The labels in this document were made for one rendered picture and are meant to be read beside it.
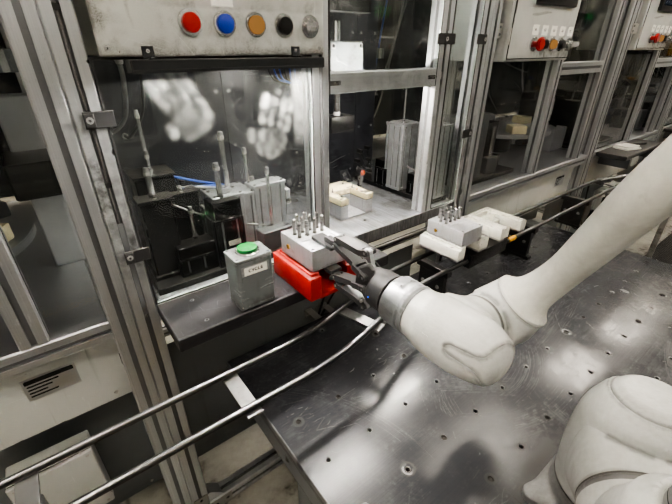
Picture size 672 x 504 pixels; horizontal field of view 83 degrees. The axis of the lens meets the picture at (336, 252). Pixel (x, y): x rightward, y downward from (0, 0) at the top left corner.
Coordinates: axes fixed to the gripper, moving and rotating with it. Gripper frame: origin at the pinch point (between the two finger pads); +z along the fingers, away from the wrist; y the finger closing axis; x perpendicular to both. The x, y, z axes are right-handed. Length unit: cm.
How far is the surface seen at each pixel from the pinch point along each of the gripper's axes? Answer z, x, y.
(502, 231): -5, -64, -12
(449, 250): -2.2, -42.3, -12.6
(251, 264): 2.7, 16.0, 1.5
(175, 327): 6.1, 31.5, -8.6
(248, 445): 38, 11, -100
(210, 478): 34, 28, -100
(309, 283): -2.8, 6.3, -4.0
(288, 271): 5.5, 6.3, -5.2
